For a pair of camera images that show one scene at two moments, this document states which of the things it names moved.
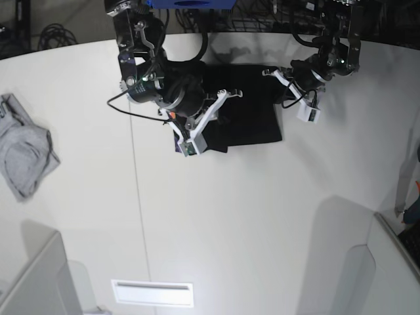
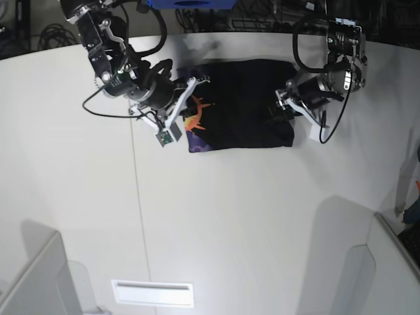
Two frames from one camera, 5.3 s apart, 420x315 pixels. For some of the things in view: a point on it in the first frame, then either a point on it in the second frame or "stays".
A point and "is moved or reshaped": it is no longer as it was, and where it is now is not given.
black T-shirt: (251, 113) is moved or reshaped
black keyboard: (411, 237) stays
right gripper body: (304, 77) to (312, 93)
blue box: (191, 4) stays
